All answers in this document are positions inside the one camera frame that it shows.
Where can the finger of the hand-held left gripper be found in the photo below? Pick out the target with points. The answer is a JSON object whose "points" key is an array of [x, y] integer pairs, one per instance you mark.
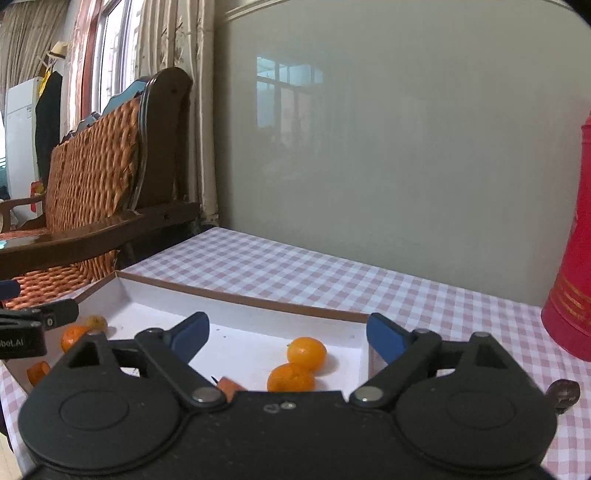
{"points": [[9, 290], [55, 314]]}

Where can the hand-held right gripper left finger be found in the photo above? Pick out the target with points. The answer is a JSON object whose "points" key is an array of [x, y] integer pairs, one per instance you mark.
{"points": [[191, 334]]}

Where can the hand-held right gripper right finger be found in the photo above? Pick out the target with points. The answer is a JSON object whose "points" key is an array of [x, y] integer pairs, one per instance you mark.
{"points": [[385, 334]]}

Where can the small orange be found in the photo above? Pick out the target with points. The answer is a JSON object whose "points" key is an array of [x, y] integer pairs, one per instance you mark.
{"points": [[98, 323], [73, 338], [307, 353], [291, 378]]}

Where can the brown cardboard box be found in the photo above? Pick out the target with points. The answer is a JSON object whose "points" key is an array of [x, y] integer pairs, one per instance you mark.
{"points": [[152, 304]]}

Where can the orange tangerine far left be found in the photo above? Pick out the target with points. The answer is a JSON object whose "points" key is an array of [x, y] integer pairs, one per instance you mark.
{"points": [[38, 373]]}

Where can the orange peel piece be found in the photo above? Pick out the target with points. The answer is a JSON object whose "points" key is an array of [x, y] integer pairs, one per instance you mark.
{"points": [[229, 386]]}

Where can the pink checked tablecloth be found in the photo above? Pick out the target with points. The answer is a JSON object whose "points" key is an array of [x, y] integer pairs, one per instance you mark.
{"points": [[286, 272]]}

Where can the wooden chair with woven cushion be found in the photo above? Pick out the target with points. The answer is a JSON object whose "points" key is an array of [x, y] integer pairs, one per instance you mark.
{"points": [[92, 184]]}

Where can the white standing appliance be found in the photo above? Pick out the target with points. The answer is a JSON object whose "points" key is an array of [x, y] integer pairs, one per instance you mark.
{"points": [[18, 138]]}

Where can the dark hanging coat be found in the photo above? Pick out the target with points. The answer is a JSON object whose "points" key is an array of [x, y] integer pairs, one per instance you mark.
{"points": [[48, 120]]}

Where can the dark shrivelled fruit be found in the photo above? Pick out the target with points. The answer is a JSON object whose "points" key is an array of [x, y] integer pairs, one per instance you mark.
{"points": [[565, 392]]}

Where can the red thermos flask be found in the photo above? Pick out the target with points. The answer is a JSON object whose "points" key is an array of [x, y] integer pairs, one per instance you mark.
{"points": [[575, 286]]}

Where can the straw hat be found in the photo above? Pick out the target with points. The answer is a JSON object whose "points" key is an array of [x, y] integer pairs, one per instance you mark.
{"points": [[59, 50]]}

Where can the beige plain curtain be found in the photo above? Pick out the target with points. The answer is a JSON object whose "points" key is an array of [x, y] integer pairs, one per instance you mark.
{"points": [[27, 32]]}

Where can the window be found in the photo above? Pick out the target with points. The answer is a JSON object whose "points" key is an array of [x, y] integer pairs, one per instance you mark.
{"points": [[120, 46]]}

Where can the beige patterned curtain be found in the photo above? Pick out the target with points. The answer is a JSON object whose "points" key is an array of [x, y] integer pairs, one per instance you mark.
{"points": [[184, 41]]}

